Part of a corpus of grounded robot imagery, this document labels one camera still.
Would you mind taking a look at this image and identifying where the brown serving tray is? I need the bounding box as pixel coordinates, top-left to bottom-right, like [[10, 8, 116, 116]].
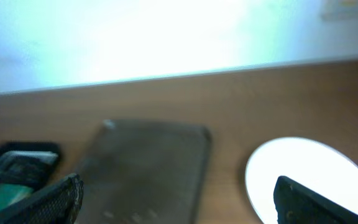
[[76, 119, 212, 224]]

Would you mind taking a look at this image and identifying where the black soapy water tray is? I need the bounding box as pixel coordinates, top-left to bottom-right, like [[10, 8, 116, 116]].
[[0, 142, 62, 194]]

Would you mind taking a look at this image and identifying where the pink plate with red stain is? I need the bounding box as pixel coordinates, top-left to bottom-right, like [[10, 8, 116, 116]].
[[244, 137, 358, 223]]

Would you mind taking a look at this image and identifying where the green yellow sponge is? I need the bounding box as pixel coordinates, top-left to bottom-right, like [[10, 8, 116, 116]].
[[0, 184, 34, 211]]

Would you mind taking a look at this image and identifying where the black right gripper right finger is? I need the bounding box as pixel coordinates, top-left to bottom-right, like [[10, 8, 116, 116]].
[[273, 175, 358, 224]]

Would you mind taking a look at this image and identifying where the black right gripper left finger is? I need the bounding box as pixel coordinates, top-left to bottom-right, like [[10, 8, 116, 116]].
[[0, 173, 83, 224]]

